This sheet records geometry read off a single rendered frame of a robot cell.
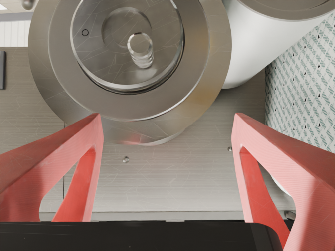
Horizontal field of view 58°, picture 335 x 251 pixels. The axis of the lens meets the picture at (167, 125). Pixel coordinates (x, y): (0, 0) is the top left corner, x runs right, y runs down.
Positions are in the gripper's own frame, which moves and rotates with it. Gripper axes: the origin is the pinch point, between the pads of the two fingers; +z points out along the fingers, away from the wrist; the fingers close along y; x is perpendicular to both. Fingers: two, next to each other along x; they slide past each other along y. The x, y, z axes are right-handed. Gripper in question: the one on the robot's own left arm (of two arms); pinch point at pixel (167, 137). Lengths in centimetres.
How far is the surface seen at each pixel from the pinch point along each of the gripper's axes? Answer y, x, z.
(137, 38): 1.7, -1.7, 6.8
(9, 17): 156, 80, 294
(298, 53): -15.0, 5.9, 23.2
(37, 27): 9.4, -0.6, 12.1
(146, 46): 1.2, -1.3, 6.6
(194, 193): -4.8, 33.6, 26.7
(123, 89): 2.9, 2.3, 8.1
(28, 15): 136, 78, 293
